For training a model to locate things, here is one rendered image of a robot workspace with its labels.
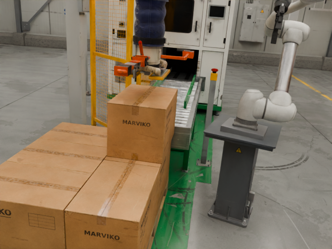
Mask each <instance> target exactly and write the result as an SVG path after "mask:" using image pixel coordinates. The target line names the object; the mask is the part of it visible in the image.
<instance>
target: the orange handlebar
mask: <svg viewBox="0 0 332 249"><path fill-rule="evenodd" d="M188 57H189V53H187V54H186V55H185V56H184V57H181V56H170V55H161V58H166V59H177V60H187V58H188ZM130 62H132V63H139V62H141V64H142V63H143V61H142V60H141V61H137V60H131V61H130ZM117 73H119V74H126V73H127V70H121V69H117Z"/></svg>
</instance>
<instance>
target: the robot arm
mask: <svg viewBox="0 0 332 249"><path fill-rule="evenodd" d="M321 1H324V0H299V1H296V2H293V3H291V0H274V11H273V12H272V13H271V15H270V16H269V17H268V18H267V20H266V22H265V24H264V32H265V34H266V36H268V37H272V38H271V43H272V44H276V41H277V38H281V39H282V43H283V50H282V55H281V60H280V64H279V69H278V74H277V79H276V83H275V88H274V91H273V92H272V93H271V94H270V95H269V97H268V98H264V97H263V93H262V92H260V91H259V90H256V89H248V90H246V91H245V93H244V94H243V96H242V97H241V99H240V102H239V105H238V110H237V116H236V119H234V123H233V124H232V126H237V127H242V128H246V129H251V130H255V131H257V130H258V128H257V126H258V123H257V119H264V120H267V121H272V122H278V123H284V122H289V121H292V120H293V119H294V117H295V115H296V106H295V104H294V103H292V102H291V96H290V95H289V94H288V92H289V87H290V83H291V77H292V72H293V67H294V63H295V58H296V53H297V48H298V46H299V45H300V44H301V42H304V41H306V40H307V39H308V38H309V35H310V27H309V26H308V25H306V24H304V23H302V22H298V21H292V20H283V16H285V15H287V14H290V13H293V12H295V11H298V10H300V9H303V8H305V7H306V6H308V5H311V4H313V3H316V2H321Z"/></svg>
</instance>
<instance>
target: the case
mask: <svg viewBox="0 0 332 249"><path fill-rule="evenodd" d="M177 92H178V89H175V88H166V87H157V86H147V85H138V84H131V85H129V86H128V87H127V88H125V89H124V90H123V91H121V92H120V93H119V94H118V95H116V96H115V97H114V98H112V99H111V100H110V101H109V102H107V157H113V158H121V159H128V160H135V161H142V162H149V163H157V164H162V163H163V161H164V158H165V156H166V153H167V150H168V148H169V145H170V143H171V140H172V137H173V135H174V127H175V115H176V104H177Z"/></svg>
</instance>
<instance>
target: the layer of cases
mask: <svg viewBox="0 0 332 249"><path fill-rule="evenodd" d="M170 150H171V143H170V145H169V148H168V150H167V153H166V156H165V158H164V161H163V163H162V164H157V163H149V162H142V161H135V160H128V159H121V158H113V157H107V127H100V126H92V125H84V124H73V123H65V122H62V123H60V124H59V125H57V126H56V127H55V128H53V129H52V130H50V131H49V132H47V133H46V134H44V135H43V136H41V137H40V138H39V139H37V140H36V141H34V142H33V143H31V144H30V145H28V146H27V147H25V148H24V149H23V150H21V151H20V152H18V153H17V154H15V155H14V156H12V157H11V158H10V159H8V160H7V161H5V162H4V163H2V164H1V165H0V249H147V245H148V242H149V239H150V236H151V233H152V229H153V226H154V223H155V219H156V216H157V213H158V209H159V206H160V203H161V200H162V196H163V193H164V190H165V186H166V182H167V179H168V174H169V161H170Z"/></svg>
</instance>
